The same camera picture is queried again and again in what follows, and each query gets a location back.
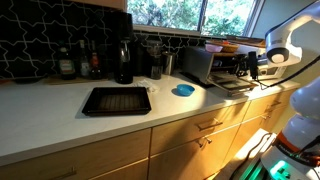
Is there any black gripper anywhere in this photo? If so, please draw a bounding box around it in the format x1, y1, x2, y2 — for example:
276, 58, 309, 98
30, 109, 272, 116
236, 50, 260, 81

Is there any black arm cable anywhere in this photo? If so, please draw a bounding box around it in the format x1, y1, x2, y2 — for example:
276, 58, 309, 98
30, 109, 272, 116
258, 54, 320, 91

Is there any white crumpled paper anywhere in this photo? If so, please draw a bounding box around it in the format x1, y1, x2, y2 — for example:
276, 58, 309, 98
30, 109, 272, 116
134, 79, 160, 94

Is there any kitchen window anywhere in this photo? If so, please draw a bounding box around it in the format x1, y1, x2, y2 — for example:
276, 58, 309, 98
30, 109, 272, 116
126, 0, 264, 38

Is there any black baking tray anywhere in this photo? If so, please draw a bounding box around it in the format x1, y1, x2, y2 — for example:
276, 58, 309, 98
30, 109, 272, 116
81, 86, 153, 117

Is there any tall black drink machine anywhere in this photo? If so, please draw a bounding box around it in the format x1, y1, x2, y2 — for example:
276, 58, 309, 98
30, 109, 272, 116
111, 11, 135, 85

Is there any robot base platform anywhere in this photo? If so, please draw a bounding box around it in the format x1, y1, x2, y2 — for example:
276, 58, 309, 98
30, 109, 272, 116
229, 128, 320, 180

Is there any wooden board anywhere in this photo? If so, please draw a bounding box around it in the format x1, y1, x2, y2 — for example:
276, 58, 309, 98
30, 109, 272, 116
44, 74, 111, 85

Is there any dark bottle green label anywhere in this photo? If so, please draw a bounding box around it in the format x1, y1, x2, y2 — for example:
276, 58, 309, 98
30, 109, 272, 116
57, 41, 77, 81

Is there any glass toaster oven door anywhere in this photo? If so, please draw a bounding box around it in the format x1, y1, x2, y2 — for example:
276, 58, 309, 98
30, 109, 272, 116
206, 74, 260, 98

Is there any steel canister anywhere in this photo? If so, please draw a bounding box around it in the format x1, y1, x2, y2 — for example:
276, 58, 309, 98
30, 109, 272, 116
162, 51, 178, 76

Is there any small blue bowl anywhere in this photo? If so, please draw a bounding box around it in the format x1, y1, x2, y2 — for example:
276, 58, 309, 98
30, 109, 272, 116
175, 83, 196, 98

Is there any wooden upper cabinet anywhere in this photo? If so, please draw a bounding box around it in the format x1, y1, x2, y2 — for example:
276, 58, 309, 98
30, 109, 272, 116
71, 0, 128, 11

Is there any silver toaster oven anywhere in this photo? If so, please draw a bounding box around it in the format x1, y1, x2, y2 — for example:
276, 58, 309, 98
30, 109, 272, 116
181, 45, 252, 87

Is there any glass grinder jar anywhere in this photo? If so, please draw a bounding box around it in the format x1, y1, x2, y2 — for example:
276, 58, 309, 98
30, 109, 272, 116
146, 39, 164, 80

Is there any wooden base cabinet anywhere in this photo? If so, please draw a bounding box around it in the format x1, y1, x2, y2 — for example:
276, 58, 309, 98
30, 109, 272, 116
0, 88, 298, 180

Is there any oven wire rack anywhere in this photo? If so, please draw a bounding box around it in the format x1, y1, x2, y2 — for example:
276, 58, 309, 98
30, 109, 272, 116
210, 66, 242, 77

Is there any dark bottle red label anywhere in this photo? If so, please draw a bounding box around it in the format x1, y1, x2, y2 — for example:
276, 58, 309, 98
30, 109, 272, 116
89, 40, 103, 80

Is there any white microwave oven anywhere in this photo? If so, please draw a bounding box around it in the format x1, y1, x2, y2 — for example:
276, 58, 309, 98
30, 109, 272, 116
238, 44, 288, 82

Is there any metal bar drawer handle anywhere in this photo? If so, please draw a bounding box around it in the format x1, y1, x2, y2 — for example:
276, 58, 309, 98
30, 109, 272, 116
49, 168, 78, 180
266, 99, 283, 108
196, 119, 224, 132

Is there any pink plastic bowl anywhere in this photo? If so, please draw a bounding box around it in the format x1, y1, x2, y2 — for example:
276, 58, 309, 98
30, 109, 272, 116
204, 43, 224, 54

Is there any clear glass bottle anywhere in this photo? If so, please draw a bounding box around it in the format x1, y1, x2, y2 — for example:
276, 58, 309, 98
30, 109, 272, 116
78, 39, 91, 79

